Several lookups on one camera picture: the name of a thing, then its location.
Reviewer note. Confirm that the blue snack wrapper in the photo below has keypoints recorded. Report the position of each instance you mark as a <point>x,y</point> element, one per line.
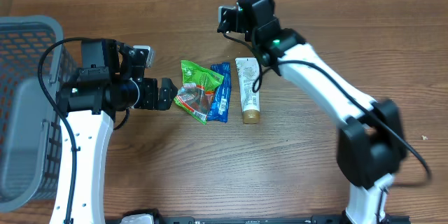
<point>221,101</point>

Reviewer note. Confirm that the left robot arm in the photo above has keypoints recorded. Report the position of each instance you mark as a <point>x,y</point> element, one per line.
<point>111,79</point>

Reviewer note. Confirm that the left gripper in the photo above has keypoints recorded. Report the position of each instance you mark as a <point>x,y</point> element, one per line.
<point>151,101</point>

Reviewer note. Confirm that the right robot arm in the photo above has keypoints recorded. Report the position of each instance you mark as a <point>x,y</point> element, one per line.
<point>370,144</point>

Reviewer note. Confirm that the white tube gold cap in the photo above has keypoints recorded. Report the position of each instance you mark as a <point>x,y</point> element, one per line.
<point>248,71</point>

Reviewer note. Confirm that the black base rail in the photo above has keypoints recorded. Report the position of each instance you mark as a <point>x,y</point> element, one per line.
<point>317,219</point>

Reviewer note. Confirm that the green snack bag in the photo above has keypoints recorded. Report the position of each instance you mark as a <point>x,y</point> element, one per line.
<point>197,92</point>

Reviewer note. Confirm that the grey plastic mesh basket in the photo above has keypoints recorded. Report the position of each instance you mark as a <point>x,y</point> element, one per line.
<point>30,129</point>

